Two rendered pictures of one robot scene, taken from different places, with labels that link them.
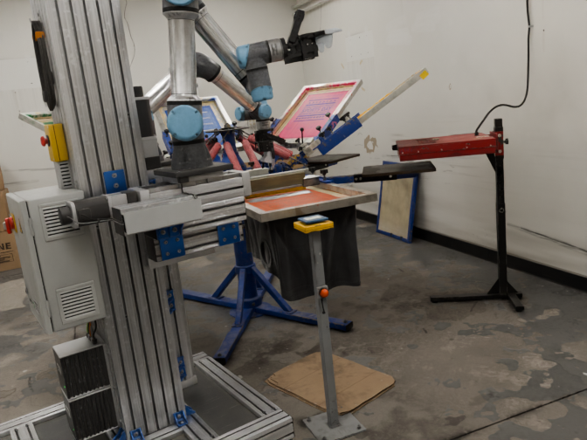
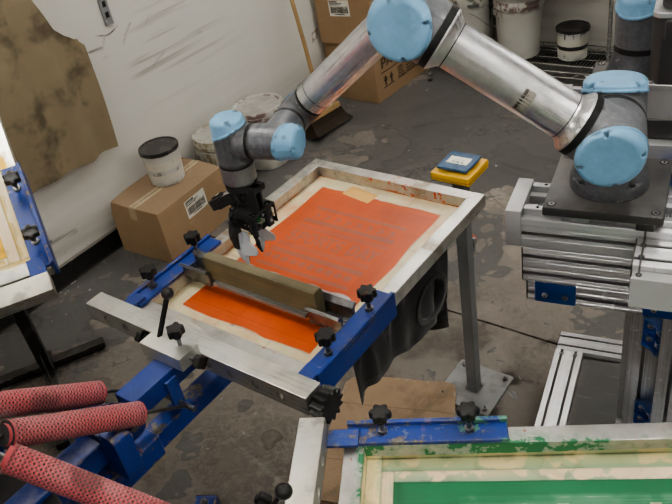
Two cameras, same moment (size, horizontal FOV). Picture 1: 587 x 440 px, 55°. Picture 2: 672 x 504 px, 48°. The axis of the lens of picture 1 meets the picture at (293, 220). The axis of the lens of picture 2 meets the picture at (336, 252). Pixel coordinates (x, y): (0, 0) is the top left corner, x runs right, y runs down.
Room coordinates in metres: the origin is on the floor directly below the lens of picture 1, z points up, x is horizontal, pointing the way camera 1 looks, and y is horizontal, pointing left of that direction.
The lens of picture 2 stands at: (3.58, 1.47, 2.10)
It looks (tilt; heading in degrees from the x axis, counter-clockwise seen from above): 35 degrees down; 242
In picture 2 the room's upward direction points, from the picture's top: 11 degrees counter-clockwise
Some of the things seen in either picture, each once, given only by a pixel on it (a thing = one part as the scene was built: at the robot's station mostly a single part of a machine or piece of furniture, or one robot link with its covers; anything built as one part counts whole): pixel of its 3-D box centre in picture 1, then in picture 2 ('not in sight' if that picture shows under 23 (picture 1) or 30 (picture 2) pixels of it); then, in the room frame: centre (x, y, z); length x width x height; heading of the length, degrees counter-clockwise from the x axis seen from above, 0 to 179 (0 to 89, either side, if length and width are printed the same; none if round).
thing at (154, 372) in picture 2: not in sight; (157, 379); (3.39, 0.20, 1.02); 0.17 x 0.06 x 0.05; 21
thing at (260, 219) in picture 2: (264, 140); (249, 204); (3.05, 0.11, 1.26); 0.09 x 0.08 x 0.12; 111
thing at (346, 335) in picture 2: not in sight; (351, 339); (2.99, 0.35, 0.98); 0.30 x 0.05 x 0.07; 21
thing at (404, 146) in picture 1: (445, 146); not in sight; (3.62, -1.02, 1.06); 0.61 x 0.46 x 0.12; 81
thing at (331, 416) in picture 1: (323, 327); (467, 288); (2.29, -0.08, 0.48); 0.22 x 0.22 x 0.96; 21
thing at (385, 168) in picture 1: (331, 179); not in sight; (3.74, -0.28, 0.91); 1.34 x 0.40 x 0.08; 81
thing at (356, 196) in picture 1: (289, 196); (316, 253); (2.87, 0.01, 0.97); 0.79 x 0.58 x 0.04; 21
